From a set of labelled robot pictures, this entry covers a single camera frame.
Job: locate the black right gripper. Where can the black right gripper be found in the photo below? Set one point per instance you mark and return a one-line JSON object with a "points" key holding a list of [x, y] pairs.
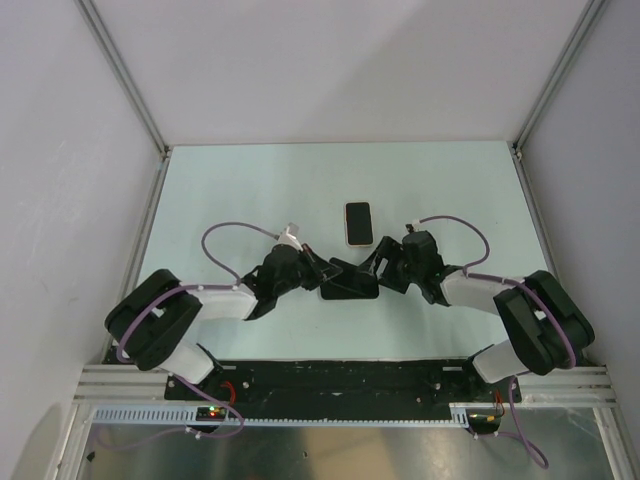
{"points": [[389, 250]]}

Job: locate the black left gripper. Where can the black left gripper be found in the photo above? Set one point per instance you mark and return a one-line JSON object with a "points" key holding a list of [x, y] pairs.
{"points": [[320, 270]]}

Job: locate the black smartphone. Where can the black smartphone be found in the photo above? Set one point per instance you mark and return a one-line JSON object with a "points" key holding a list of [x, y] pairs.
{"points": [[359, 224]]}

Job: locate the pink silicone phone case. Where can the pink silicone phone case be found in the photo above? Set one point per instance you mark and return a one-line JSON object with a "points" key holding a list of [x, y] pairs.
{"points": [[359, 246]]}

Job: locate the black phone case with holes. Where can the black phone case with holes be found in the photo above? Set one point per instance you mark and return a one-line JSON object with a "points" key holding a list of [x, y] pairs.
{"points": [[332, 291]]}

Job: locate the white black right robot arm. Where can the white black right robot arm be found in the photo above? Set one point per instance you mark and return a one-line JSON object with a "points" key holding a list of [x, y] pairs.
{"points": [[545, 328]]}

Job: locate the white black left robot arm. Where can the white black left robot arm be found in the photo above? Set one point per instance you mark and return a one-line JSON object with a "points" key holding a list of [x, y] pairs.
{"points": [[151, 324]]}

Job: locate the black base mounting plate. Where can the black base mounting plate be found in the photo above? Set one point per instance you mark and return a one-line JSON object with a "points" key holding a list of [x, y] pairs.
{"points": [[329, 386]]}

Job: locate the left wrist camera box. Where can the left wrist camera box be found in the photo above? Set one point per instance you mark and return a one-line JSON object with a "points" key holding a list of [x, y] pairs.
{"points": [[289, 237]]}

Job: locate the grey slotted cable duct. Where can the grey slotted cable duct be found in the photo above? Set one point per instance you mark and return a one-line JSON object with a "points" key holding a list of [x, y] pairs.
{"points": [[196, 415]]}

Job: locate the aluminium corner post right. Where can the aluminium corner post right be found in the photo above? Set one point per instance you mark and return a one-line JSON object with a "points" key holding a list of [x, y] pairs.
{"points": [[569, 54]]}

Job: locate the aluminium corner post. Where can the aluminium corner post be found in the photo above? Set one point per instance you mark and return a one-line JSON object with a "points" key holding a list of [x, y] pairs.
{"points": [[114, 58], [569, 54]]}

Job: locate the aluminium corner post left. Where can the aluminium corner post left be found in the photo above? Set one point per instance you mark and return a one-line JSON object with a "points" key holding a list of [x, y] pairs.
{"points": [[114, 58]]}

